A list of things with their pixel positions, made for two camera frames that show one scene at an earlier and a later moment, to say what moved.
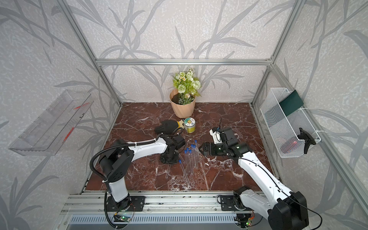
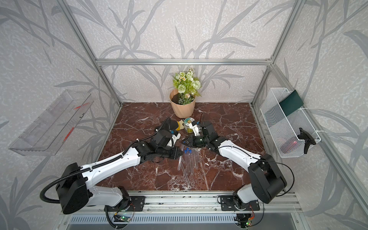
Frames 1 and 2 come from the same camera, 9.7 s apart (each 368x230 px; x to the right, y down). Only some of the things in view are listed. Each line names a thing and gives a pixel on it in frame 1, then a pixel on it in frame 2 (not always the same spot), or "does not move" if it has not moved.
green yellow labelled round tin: (189, 123) does not move
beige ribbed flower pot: (181, 111) does not move
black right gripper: (211, 145) to (191, 141)
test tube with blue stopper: (190, 152) does not move
